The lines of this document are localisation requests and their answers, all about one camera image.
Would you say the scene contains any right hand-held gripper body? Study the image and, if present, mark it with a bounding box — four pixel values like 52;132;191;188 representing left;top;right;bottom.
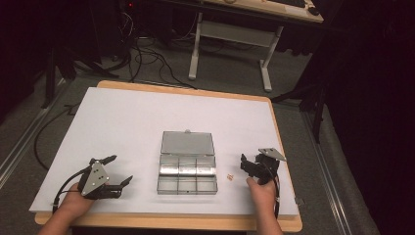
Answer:
247;147;288;186

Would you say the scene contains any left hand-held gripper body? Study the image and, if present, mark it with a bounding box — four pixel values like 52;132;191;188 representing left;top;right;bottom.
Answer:
77;158;123;201

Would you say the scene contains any clear plastic compartment box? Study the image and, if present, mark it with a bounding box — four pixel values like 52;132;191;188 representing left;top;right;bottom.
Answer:
156;128;219;196

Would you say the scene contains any person's right hand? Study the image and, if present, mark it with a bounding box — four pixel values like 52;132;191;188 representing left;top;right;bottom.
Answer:
246;176;279;214

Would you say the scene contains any person's left hand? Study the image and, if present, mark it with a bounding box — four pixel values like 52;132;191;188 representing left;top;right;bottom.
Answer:
59;181;99;217

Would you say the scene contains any white table board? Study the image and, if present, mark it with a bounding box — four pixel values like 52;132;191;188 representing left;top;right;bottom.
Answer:
28;86;300;219

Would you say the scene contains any wooden table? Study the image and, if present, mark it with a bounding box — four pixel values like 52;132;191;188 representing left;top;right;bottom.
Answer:
33;79;303;234

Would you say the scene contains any black stand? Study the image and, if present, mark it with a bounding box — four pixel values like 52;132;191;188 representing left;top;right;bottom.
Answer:
271;82;329;145
40;42;120;110

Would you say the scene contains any desk with white legs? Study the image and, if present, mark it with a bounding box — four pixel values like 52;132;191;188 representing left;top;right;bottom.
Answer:
169;0;325;93

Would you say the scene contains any black computer tower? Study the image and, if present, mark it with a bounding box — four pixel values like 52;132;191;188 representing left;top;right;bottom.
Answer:
118;0;174;47

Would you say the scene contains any black keyboard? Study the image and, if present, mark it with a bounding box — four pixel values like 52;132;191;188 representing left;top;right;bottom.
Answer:
269;0;307;9

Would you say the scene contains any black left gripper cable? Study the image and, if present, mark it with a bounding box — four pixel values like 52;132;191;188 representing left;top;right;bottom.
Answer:
52;165;93;214

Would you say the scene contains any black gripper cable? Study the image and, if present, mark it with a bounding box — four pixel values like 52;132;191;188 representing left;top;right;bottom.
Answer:
52;165;93;214
262;160;282;220

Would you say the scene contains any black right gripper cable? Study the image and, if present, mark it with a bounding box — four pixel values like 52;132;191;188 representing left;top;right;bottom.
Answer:
262;160;282;220

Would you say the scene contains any metal floor rail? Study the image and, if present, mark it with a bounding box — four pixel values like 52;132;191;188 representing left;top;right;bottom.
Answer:
0;76;69;190
300;107;354;235

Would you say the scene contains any black floor cable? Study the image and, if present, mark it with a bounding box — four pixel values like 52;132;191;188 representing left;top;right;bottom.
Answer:
33;103;81;172

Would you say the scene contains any tangle of black floor cables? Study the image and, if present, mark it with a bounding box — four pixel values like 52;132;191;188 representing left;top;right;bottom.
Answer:
116;9;199;91

